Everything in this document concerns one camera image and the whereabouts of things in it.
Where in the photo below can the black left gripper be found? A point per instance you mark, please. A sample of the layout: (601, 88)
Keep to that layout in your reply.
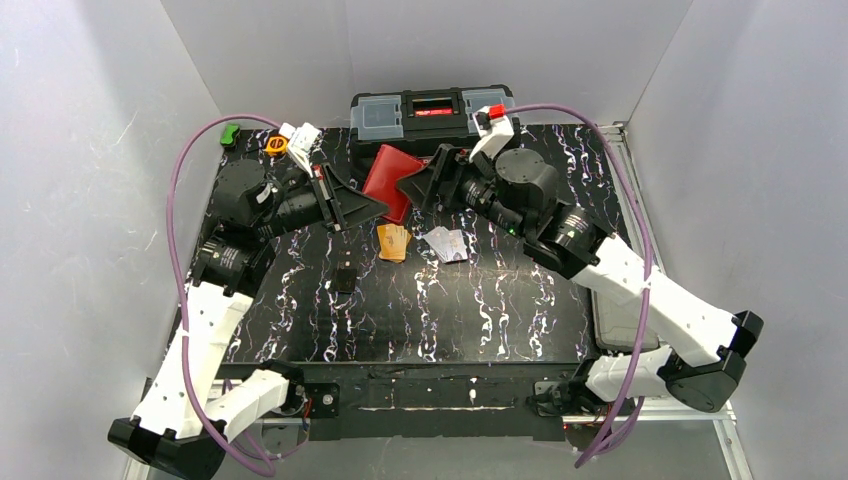
(329, 198)

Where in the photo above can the black VIP card stack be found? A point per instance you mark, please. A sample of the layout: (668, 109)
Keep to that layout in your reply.
(345, 278)

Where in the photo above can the grey plastic case lid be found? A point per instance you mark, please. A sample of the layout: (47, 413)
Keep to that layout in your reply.
(615, 326)

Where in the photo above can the red leather card holder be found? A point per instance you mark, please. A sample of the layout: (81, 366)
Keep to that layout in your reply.
(390, 165)

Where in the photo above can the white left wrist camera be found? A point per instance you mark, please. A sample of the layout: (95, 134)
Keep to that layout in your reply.
(302, 141)

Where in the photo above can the orange tape measure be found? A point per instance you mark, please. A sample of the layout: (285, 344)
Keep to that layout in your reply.
(276, 145)

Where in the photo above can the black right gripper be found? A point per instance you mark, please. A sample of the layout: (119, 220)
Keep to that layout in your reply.
(443, 177)

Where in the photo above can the black plastic toolbox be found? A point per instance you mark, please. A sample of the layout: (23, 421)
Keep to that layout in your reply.
(418, 121)

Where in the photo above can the black base rail with bracket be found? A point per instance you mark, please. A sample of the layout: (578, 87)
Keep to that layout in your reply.
(429, 400)

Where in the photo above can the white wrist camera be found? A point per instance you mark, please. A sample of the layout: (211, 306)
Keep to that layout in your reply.
(302, 141)
(495, 130)

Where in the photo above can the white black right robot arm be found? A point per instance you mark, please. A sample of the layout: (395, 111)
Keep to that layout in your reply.
(703, 351)

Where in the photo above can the silver credit card stack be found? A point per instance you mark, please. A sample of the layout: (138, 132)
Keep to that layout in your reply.
(449, 245)

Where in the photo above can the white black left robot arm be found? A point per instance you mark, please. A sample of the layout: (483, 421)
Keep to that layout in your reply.
(178, 428)

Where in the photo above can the green small object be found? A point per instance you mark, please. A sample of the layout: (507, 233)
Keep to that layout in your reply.
(230, 135)

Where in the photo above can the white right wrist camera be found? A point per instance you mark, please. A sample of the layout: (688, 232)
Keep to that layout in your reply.
(495, 130)

